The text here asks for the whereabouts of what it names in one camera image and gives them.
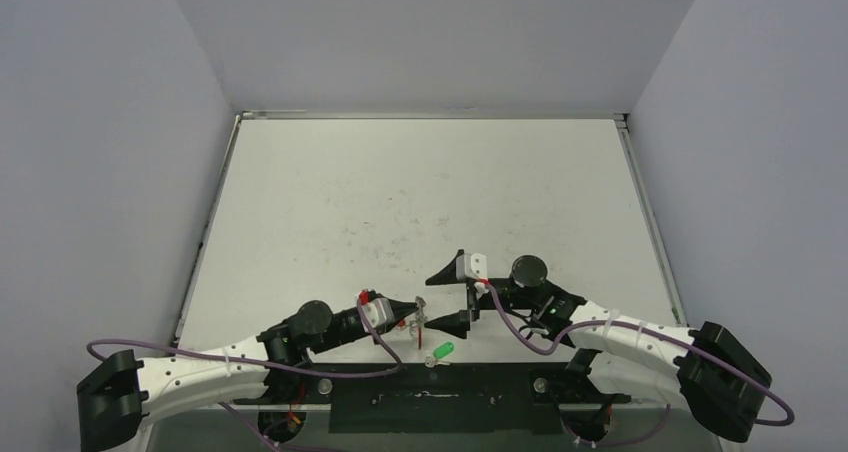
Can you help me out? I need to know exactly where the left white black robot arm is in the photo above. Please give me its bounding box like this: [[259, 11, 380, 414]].
[[76, 290, 420, 451]]

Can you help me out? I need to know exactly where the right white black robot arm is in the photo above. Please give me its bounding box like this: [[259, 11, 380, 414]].
[[425, 250, 772, 443]]

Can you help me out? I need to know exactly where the silver keyring with red grip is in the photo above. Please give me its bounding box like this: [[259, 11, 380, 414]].
[[396, 296, 428, 350]]

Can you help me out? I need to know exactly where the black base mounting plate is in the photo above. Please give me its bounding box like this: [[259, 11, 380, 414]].
[[236, 362, 631, 442]]

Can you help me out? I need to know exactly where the green tag key near edge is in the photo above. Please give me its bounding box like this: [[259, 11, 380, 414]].
[[424, 342, 455, 368]]

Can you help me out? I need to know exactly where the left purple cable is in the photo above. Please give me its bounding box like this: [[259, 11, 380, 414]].
[[86, 296, 407, 452]]

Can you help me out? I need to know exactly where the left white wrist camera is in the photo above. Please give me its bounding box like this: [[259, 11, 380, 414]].
[[358, 291, 394, 334]]

